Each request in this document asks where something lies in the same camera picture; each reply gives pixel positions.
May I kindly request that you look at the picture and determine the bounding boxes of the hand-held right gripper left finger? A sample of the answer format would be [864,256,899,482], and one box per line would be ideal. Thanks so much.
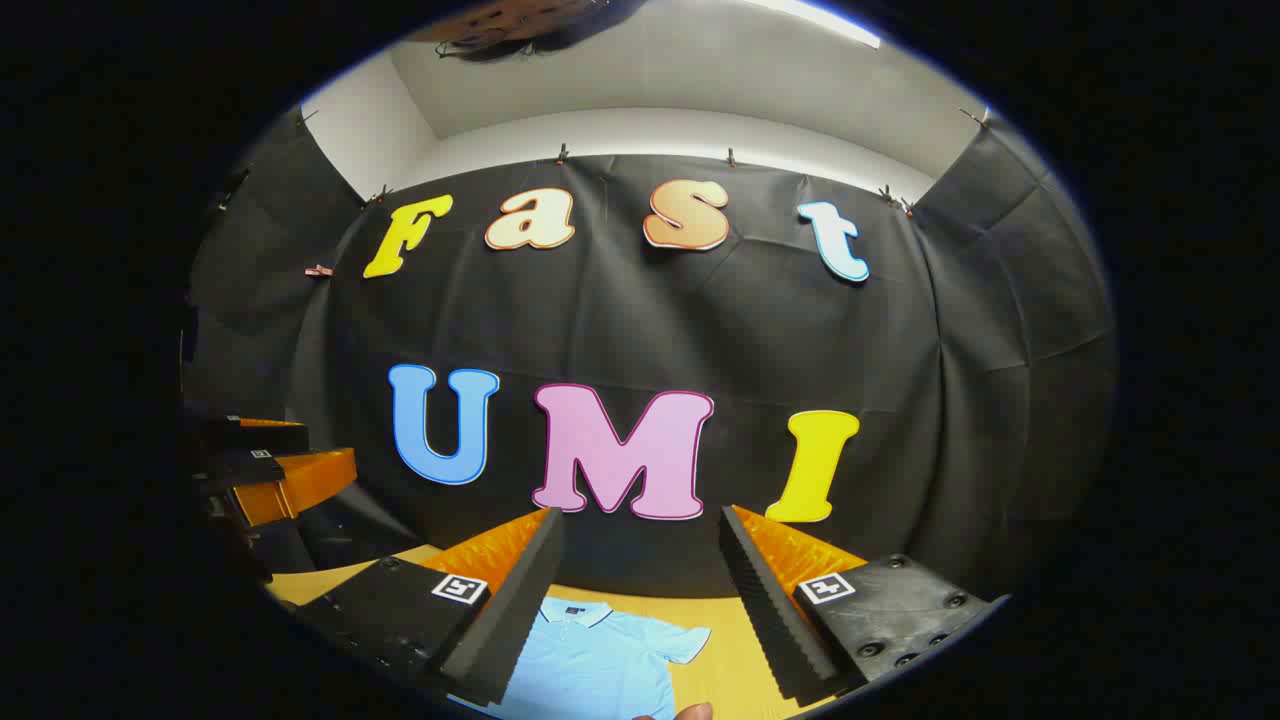
[295,507,568,709]

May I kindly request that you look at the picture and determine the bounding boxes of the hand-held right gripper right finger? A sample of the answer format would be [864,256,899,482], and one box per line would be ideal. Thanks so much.
[718,505,1011,706]

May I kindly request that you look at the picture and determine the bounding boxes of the light blue T-shirt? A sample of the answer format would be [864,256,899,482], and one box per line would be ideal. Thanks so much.
[450,597,713,720]

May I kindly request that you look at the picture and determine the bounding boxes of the black backdrop cloth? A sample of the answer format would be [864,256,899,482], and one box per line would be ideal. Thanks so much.
[185,105,1119,601]

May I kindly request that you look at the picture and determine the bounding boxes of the dark brown overhead object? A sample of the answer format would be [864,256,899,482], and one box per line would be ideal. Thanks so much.
[410,0,651,63]

